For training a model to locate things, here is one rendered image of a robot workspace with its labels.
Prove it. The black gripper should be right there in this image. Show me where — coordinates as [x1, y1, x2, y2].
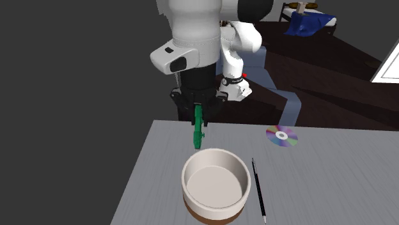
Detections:
[169, 63, 228, 128]

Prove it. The green slim toy figure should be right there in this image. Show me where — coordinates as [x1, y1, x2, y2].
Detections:
[192, 104, 207, 151]

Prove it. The white bowl with brown base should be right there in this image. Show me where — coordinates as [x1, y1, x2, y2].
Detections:
[181, 147, 252, 225]

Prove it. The iridescent compact disc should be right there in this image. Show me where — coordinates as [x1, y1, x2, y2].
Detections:
[265, 125, 299, 148]

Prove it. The black pen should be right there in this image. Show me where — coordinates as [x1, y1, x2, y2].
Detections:
[251, 157, 267, 225]

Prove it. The bed with blue blanket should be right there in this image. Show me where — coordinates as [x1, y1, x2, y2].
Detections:
[278, 1, 338, 38]

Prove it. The white door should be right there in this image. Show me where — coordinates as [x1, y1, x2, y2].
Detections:
[370, 40, 399, 84]

